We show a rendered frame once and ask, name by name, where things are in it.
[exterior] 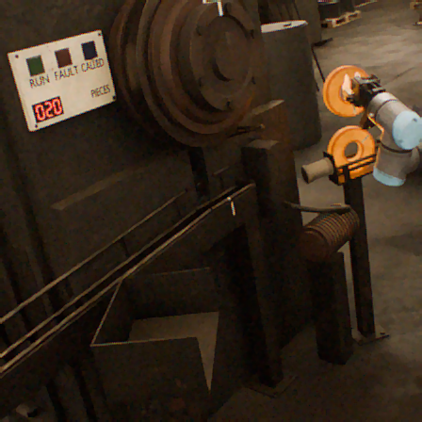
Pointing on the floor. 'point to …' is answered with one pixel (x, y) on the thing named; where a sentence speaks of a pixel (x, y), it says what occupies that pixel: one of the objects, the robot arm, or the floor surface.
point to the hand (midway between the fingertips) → (347, 85)
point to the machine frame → (125, 213)
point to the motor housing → (329, 282)
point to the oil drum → (294, 78)
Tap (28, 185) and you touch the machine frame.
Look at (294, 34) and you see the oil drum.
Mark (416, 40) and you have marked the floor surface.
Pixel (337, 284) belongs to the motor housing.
